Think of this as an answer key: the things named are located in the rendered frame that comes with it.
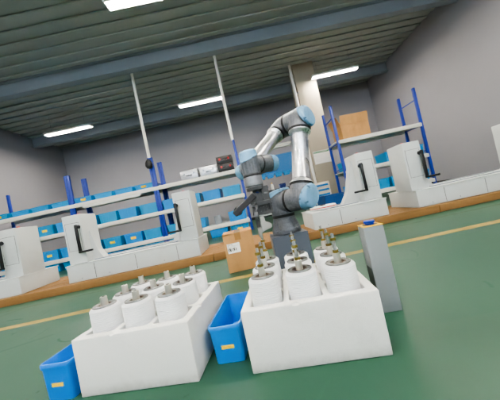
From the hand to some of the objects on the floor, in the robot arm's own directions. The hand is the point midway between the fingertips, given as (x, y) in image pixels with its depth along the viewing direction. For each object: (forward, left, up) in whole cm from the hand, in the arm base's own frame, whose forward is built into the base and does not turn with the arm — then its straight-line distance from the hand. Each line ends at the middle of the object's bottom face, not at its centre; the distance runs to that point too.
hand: (259, 236), depth 105 cm
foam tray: (+13, +11, -35) cm, 39 cm away
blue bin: (+8, -16, -35) cm, 39 cm away
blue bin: (+8, -71, -35) cm, 80 cm away
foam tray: (+6, -44, -35) cm, 56 cm away
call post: (+9, +41, -35) cm, 54 cm away
